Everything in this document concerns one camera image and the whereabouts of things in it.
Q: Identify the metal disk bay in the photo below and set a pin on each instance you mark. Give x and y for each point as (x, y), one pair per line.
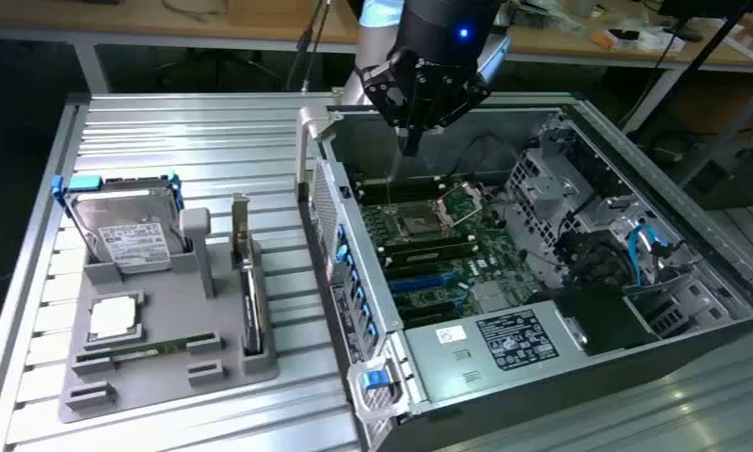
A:
(666, 311)

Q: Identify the black slanted pole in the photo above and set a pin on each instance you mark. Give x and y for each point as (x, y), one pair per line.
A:
(718, 40)

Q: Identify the black expansion slot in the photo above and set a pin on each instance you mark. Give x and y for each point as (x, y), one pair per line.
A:
(427, 311)

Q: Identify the open black PC case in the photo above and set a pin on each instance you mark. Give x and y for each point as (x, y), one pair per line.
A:
(603, 391)

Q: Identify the CPU socket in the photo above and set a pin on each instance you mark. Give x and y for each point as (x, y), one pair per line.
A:
(422, 221)

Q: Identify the green expansion card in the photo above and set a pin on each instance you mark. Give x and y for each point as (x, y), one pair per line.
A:
(249, 292)

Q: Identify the blue expansion slot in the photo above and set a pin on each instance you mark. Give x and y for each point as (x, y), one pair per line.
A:
(424, 282)

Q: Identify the grey power supply unit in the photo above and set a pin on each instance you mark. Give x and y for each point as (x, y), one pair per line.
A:
(452, 367)

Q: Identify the long wooden desk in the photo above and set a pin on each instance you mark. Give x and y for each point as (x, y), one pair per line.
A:
(163, 27)

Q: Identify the silver CPU chip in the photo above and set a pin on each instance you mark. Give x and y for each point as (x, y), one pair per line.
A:
(113, 316)

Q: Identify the grey plastic parts rack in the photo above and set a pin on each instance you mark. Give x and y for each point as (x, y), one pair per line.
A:
(156, 386)

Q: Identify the thin metal locking lever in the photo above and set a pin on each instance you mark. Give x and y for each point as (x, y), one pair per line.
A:
(390, 198)

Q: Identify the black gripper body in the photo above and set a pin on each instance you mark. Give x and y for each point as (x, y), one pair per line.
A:
(439, 28)

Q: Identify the green RAM stick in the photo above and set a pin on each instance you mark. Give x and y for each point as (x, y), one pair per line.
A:
(151, 350)

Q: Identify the black plastic shroud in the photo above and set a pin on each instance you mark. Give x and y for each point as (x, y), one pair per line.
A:
(603, 320)

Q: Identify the hard disk in blue caddy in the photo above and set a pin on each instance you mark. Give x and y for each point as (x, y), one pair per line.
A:
(128, 226)

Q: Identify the green motherboard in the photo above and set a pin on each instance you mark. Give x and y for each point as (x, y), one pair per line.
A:
(499, 263)

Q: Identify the white and orange desk item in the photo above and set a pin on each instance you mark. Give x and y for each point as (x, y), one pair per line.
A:
(634, 40)

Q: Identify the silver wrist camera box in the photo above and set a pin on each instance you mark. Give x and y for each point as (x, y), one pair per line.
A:
(496, 59)

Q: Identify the blue case latch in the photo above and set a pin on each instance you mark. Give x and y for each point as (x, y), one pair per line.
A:
(375, 380)

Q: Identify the metal socket cover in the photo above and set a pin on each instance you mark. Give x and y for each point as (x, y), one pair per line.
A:
(459, 200)

